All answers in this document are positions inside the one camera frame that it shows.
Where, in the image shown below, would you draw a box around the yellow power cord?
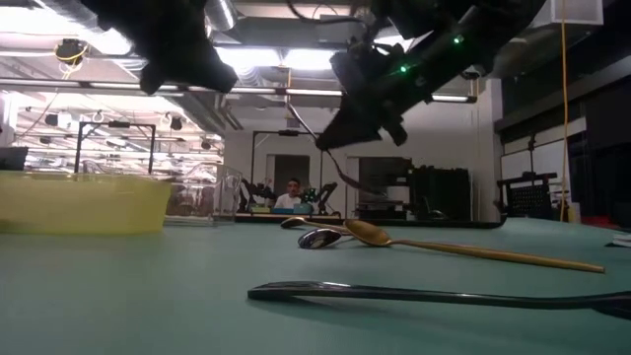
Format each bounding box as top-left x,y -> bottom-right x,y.
558,0 -> 570,224

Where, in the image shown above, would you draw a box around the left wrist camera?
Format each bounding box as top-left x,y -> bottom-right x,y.
139,66 -> 167,97

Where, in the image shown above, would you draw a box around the gold spoon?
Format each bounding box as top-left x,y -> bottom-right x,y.
280,216 -> 352,234
343,219 -> 606,275

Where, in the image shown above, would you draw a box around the green table mat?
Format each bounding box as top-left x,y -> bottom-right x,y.
0,216 -> 631,355

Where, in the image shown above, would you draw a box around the white wall board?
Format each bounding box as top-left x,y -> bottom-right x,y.
500,139 -> 568,181

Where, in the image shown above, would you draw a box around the person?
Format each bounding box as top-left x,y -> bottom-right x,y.
273,177 -> 303,210

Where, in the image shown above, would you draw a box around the clear plastic bin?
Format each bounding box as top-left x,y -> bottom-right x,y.
73,160 -> 244,228

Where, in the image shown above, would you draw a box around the long fluorescent light strip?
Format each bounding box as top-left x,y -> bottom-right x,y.
0,78 -> 478,105

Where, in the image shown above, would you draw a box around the round silver air duct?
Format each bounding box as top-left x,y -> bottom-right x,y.
204,0 -> 239,34

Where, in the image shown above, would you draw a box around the black spoon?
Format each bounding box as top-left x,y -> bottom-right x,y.
246,281 -> 631,320
287,102 -> 384,197

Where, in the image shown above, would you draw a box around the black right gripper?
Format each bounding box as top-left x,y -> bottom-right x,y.
315,43 -> 438,152

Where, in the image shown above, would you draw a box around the neighbour station table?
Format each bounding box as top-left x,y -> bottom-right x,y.
234,205 -> 346,224

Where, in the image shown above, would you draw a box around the dark monitor screen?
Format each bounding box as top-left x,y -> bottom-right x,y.
0,146 -> 30,174

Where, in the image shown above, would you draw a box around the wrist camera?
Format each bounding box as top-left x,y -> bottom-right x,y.
139,66 -> 167,97
386,119 -> 410,148

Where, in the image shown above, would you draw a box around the black yellow cable reel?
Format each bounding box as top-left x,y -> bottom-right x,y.
52,37 -> 91,68

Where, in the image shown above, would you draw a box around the black cabinet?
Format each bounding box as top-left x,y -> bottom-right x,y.
412,166 -> 473,222

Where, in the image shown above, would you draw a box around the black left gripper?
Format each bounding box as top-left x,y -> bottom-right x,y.
81,0 -> 240,95

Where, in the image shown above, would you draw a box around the dark shelf unit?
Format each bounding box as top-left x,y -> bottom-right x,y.
355,156 -> 414,221

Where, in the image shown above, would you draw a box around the white air conditioning unit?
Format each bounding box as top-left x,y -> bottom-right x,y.
522,0 -> 605,56

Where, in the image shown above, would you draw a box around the black perforated cart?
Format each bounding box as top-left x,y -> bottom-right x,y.
495,171 -> 561,222

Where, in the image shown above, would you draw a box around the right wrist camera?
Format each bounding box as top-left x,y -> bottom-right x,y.
386,119 -> 410,148

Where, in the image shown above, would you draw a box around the yellow plastic bin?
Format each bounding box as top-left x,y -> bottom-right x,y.
0,170 -> 173,235

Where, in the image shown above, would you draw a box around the black metal gantry frame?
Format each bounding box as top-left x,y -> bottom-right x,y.
75,121 -> 157,175
249,129 -> 325,214

